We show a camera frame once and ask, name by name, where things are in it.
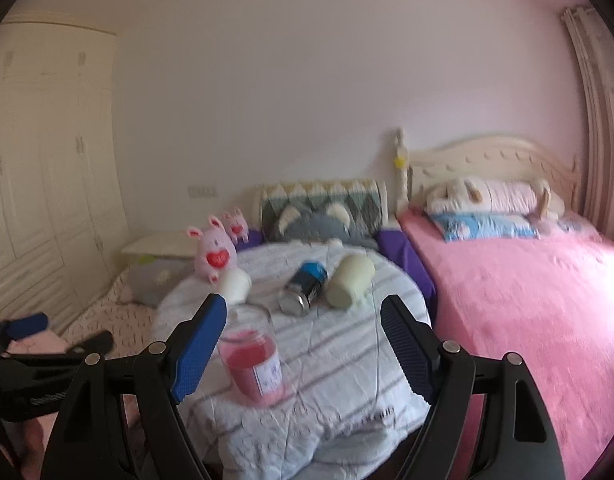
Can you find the cream bedside table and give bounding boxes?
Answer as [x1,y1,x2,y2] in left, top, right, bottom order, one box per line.
[120,231,197,264]

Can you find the blue black metal can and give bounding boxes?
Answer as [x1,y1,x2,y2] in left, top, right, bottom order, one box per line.
[278,261,328,316]

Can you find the cream curtain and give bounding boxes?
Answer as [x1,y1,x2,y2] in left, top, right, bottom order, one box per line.
[561,6,614,241]

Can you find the heart pattern bed sheet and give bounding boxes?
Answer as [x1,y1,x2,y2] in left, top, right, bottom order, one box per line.
[62,272,156,358]

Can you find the folded pink quilt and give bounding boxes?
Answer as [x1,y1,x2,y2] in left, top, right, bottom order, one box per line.
[0,332,139,479]

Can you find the grey floral pillow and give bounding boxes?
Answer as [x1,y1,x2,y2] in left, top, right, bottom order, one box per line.
[119,256,193,308]

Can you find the pale green cup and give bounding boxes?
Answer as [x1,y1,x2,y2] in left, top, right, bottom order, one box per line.
[325,254,375,309]

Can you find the blue cartoon pillow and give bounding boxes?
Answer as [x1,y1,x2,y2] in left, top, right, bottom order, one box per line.
[429,214,539,243]

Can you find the large pink bunny plush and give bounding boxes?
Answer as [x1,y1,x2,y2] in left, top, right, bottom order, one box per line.
[187,216,237,284]

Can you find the white paper cup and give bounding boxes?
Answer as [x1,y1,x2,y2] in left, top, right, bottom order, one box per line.
[216,268,252,306]

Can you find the wall socket plate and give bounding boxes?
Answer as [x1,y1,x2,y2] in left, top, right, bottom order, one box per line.
[188,185,218,200]

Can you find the diamond pattern quilted cushion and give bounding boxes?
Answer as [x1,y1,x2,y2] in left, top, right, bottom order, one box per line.
[253,179,389,237]

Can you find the grey cat plush pillow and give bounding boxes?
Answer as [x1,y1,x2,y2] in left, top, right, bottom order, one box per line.
[269,202,379,250]

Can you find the cream wardrobe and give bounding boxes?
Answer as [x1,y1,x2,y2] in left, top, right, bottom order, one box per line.
[0,23,129,333]

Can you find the long pink white plush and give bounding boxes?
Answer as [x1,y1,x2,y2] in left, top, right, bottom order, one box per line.
[424,177,566,220]

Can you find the cream wooden headboard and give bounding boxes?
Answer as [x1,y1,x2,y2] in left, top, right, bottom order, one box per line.
[395,129,582,212]

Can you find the small pink bunny plush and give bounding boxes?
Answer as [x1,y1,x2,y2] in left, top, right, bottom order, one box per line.
[222,207,249,245]

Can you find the pink fleece blanket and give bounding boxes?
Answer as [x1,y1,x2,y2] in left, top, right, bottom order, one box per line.
[399,210,614,479]

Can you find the clear jar with pink content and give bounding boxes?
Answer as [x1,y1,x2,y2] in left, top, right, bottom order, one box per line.
[218,304,284,405]

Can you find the striped light blue quilt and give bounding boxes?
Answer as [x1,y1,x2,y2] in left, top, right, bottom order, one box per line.
[179,244,429,479]

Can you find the pink embroidered pillow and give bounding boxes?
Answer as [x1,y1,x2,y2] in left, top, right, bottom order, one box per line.
[531,211,600,240]

